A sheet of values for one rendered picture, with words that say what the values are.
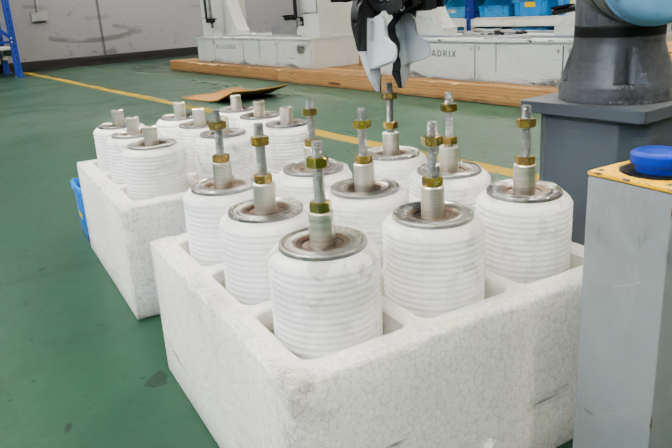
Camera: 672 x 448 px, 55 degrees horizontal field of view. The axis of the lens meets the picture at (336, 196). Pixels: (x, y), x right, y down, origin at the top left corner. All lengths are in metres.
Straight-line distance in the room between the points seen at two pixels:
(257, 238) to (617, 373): 0.33
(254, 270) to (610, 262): 0.31
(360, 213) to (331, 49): 3.40
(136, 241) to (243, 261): 0.39
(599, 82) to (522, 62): 1.93
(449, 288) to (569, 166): 0.41
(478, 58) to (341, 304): 2.52
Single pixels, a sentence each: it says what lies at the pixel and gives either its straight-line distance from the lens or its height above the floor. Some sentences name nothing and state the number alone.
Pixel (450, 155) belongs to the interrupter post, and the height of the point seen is 0.27.
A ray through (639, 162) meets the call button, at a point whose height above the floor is 0.32.
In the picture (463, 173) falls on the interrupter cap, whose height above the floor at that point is 0.25.
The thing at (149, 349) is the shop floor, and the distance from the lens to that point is 0.95.
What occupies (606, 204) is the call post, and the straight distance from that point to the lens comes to 0.52.
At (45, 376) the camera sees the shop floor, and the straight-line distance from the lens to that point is 0.95.
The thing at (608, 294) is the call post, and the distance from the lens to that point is 0.54.
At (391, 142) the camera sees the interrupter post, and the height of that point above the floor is 0.27.
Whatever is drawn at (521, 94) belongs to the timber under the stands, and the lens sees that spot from 2.76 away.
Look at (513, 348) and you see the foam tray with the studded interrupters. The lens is 0.62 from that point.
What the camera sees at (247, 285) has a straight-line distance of 0.63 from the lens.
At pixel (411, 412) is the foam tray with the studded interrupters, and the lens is 0.57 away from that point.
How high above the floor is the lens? 0.44
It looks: 17 degrees down
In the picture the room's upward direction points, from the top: 3 degrees counter-clockwise
